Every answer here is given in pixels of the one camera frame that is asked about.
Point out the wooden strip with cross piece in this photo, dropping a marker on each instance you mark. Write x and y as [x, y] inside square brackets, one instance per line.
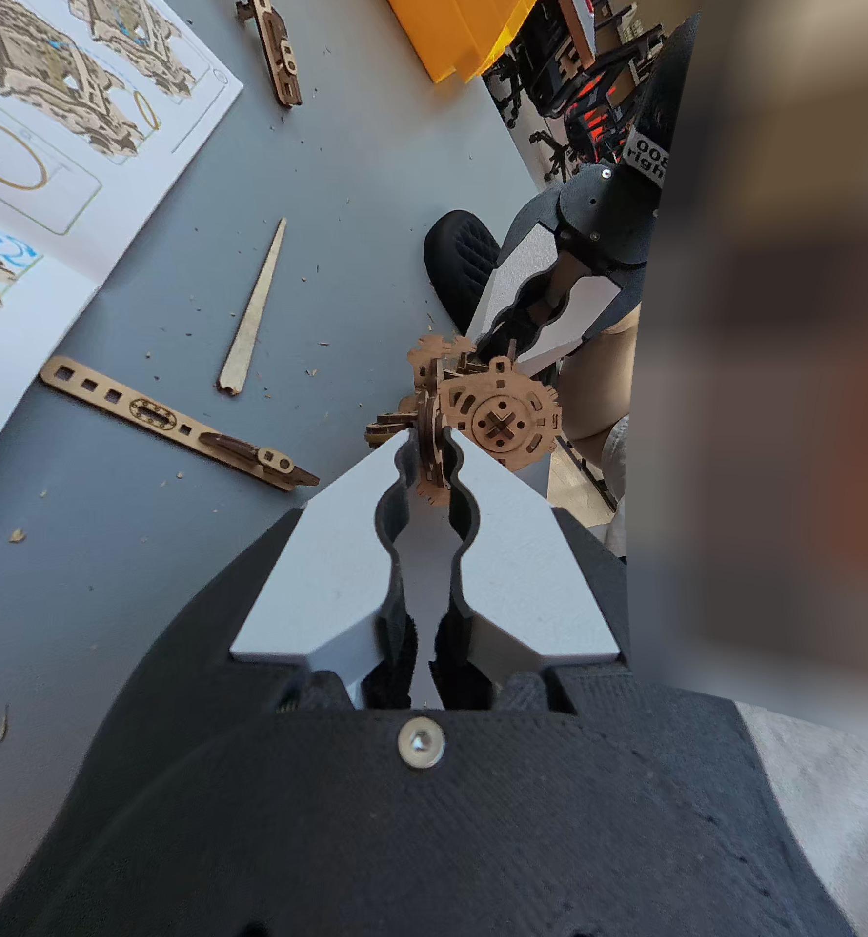
[284, 51]

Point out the flat wooden strip with holes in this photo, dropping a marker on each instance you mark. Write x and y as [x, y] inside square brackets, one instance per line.
[112, 395]

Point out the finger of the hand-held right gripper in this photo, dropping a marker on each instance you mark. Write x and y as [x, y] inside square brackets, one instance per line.
[525, 252]
[587, 307]

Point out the illustrated instruction booklet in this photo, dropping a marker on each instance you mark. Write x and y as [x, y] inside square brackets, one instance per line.
[53, 183]

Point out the wooden gear puzzle assembly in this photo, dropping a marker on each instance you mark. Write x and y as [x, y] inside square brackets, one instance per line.
[503, 421]

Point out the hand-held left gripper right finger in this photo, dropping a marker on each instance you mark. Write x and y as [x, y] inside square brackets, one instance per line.
[521, 585]

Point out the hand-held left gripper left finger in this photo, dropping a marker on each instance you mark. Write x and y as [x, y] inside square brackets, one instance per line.
[316, 585]

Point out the black office chair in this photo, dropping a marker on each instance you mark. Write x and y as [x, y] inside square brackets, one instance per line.
[510, 88]
[562, 154]

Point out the pointed wooden stick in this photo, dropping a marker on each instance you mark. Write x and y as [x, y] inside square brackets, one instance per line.
[254, 315]

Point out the person's white clothing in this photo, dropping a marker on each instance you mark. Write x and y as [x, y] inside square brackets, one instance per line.
[829, 820]

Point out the yellow plastic box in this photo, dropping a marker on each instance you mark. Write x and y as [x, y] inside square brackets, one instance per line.
[463, 33]

